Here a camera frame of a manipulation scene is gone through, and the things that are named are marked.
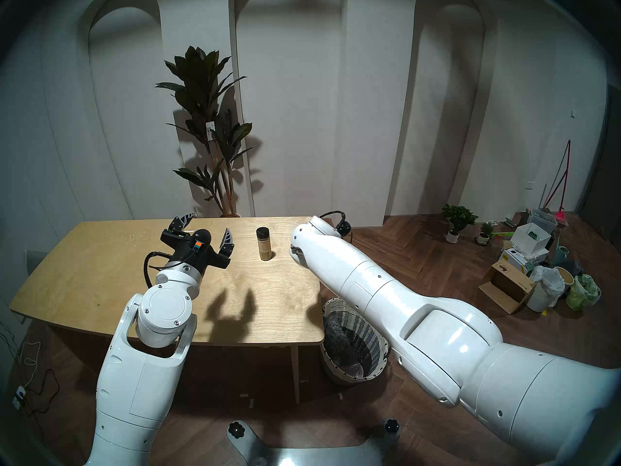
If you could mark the grey fluffy duster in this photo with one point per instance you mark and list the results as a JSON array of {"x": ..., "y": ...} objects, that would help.
[{"x": 339, "y": 339}]

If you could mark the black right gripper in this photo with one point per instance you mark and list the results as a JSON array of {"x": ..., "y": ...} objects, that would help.
[{"x": 344, "y": 228}]

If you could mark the beige bucket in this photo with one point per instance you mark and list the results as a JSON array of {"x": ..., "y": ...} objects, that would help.
[{"x": 565, "y": 275}]

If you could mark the woven wicker basket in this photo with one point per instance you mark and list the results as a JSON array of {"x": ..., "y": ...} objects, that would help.
[{"x": 373, "y": 343}]

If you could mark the open brown cardboard box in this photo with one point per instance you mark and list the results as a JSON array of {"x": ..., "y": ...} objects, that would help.
[{"x": 509, "y": 285}]

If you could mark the bushy small potted plant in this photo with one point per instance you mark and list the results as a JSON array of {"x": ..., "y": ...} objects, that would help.
[{"x": 458, "y": 216}]

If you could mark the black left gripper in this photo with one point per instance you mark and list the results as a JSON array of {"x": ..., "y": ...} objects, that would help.
[{"x": 194, "y": 254}]

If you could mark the clear plastic storage box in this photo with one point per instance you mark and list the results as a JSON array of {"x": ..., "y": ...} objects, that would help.
[{"x": 542, "y": 220}]

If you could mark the white power strip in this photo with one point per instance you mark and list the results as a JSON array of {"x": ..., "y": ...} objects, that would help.
[{"x": 19, "y": 397}]

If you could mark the wooden table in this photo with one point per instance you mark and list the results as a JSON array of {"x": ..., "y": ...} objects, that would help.
[{"x": 73, "y": 275}]

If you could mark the teal watering can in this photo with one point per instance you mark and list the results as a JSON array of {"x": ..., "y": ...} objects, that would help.
[{"x": 563, "y": 254}]

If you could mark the tall potted leafy plant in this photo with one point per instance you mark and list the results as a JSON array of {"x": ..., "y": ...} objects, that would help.
[{"x": 201, "y": 86}]

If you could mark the white plastic bag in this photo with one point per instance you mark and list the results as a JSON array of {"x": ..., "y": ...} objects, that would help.
[{"x": 546, "y": 285}]

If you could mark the spice jar with black lid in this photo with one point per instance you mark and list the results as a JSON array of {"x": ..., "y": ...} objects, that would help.
[{"x": 264, "y": 244}]

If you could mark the open white box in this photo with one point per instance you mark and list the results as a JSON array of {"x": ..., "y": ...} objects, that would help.
[{"x": 528, "y": 239}]

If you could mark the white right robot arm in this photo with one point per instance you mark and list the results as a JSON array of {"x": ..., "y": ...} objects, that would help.
[{"x": 436, "y": 334}]

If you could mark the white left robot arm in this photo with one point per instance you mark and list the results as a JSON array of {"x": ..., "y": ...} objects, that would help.
[{"x": 140, "y": 373}]

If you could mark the tiny potted plant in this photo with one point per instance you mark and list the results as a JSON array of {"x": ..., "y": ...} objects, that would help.
[{"x": 485, "y": 231}]

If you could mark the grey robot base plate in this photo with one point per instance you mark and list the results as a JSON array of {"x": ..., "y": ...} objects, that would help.
[{"x": 310, "y": 455}]

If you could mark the white box with yellow label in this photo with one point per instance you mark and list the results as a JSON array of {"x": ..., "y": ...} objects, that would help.
[{"x": 514, "y": 260}]

